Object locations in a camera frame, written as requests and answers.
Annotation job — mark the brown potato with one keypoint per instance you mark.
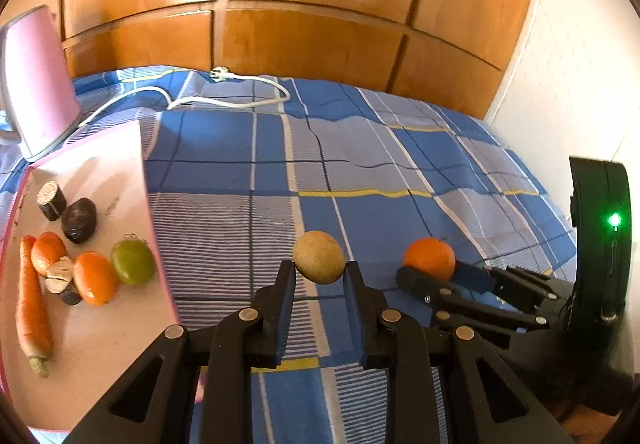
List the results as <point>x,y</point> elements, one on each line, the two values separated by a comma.
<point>319,256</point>

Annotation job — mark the cylindrical eggplant piece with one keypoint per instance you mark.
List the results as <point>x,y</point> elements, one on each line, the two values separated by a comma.
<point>51,200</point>

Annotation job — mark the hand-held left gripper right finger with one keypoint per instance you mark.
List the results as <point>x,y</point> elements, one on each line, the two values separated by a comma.
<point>354,309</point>

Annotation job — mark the shiny oval orange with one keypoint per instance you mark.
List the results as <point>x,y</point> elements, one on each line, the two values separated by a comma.
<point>95,278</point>

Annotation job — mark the pink electric kettle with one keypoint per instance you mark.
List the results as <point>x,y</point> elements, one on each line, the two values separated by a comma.
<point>37,84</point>

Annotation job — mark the orange carrot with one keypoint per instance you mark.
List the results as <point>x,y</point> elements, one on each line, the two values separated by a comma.
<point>31,304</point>

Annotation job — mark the green apple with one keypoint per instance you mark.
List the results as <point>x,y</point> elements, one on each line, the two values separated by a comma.
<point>132,261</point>

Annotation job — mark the sliced mushroom piece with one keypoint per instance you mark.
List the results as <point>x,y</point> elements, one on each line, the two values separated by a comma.
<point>62,278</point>

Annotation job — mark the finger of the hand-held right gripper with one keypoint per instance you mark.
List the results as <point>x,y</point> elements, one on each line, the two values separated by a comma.
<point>425,289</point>
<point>472,276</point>

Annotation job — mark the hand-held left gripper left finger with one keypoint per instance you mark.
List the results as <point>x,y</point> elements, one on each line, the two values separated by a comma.
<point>286,304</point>

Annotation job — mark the dark avocado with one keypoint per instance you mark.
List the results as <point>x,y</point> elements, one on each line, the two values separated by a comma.
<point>80,220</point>

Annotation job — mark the pink-rimmed white tray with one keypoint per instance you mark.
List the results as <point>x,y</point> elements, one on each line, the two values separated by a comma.
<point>110,334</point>

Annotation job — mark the round orange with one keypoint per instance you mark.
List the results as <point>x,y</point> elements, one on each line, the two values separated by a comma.
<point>45,251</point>
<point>430,258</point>

